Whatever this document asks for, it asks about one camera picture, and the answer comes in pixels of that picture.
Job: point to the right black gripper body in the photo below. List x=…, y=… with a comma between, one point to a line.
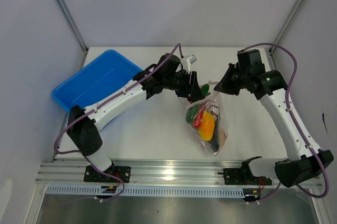
x=243, y=75

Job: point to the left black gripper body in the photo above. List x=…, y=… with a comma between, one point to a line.
x=180, y=83

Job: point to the green toy cucumber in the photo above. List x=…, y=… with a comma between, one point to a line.
x=192, y=112

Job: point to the clear pink-dotted zip bag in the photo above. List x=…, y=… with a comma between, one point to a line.
x=214, y=95

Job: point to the yellow toy mango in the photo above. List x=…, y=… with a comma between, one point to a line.
x=207, y=127

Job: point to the toy steak slice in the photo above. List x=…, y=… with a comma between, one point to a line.
x=221, y=135

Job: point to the grey toy fish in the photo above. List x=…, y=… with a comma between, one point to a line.
x=215, y=141

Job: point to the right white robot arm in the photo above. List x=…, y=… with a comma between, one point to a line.
x=305, y=158

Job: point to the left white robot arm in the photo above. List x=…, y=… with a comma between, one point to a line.
x=85, y=124

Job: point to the blue plastic bin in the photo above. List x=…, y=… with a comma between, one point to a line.
x=104, y=86

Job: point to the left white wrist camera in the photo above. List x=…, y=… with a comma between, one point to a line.
x=187, y=62

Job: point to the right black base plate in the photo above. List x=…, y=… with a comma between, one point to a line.
x=242, y=176

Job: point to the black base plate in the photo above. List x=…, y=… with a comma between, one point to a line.
x=122, y=172
x=242, y=176

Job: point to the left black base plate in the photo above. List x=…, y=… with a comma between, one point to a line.
x=122, y=172

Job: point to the white slotted cable duct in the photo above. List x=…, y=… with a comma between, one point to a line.
x=213, y=192

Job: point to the aluminium mounting rail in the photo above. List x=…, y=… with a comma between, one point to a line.
x=162, y=173

